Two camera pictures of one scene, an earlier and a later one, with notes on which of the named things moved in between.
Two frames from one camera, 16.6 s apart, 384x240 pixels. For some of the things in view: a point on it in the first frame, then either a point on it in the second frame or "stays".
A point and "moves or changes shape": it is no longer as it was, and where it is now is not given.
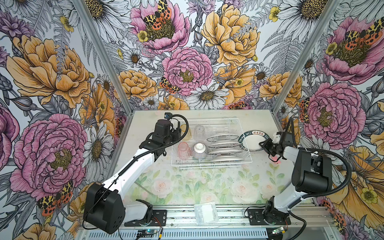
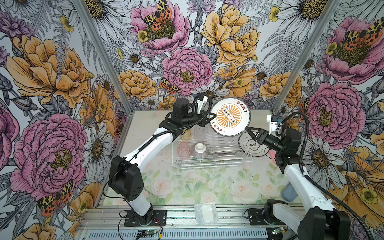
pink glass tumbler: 184,150 stays
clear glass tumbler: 199,133 stays
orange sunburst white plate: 222,137 to 230,117
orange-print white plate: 224,145 moves or changes shape
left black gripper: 177,134 to 204,119
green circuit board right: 280,230 stays
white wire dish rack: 212,143 stays
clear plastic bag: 206,213 stays
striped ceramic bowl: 199,151 stays
